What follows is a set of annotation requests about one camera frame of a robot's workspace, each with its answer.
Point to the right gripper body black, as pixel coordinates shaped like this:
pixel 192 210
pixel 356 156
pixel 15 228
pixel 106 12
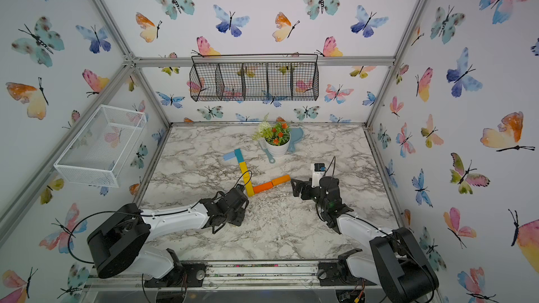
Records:
pixel 317 193

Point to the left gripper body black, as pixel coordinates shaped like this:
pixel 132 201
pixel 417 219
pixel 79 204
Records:
pixel 236 219

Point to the yellow block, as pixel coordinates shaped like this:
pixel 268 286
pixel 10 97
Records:
pixel 248 186
pixel 245 172

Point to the red orange block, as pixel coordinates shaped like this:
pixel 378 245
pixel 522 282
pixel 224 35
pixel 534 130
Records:
pixel 263 187

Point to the light blue block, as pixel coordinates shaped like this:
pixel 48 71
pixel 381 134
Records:
pixel 229 156

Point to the teal block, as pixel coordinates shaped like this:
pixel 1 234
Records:
pixel 239 156

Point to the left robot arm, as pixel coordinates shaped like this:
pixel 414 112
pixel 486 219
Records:
pixel 119 244

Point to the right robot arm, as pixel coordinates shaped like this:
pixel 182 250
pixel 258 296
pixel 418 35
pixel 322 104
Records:
pixel 393 259

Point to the white flower pot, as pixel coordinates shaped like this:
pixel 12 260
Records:
pixel 277 151

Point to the light blue dustpan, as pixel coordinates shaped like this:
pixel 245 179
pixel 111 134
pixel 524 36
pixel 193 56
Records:
pixel 296 136

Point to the artificial green orange plant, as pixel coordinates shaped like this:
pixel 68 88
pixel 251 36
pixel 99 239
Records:
pixel 276 134

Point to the white mesh basket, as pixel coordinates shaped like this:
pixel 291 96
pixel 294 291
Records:
pixel 99 151

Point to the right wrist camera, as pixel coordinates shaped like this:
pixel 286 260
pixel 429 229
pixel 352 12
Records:
pixel 318 172

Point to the teal small brush handle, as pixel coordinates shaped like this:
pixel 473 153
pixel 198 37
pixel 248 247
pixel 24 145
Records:
pixel 262 143

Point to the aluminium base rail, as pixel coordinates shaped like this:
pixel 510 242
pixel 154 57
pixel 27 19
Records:
pixel 243 275

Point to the black wire basket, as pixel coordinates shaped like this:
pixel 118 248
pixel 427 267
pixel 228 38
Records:
pixel 254 78

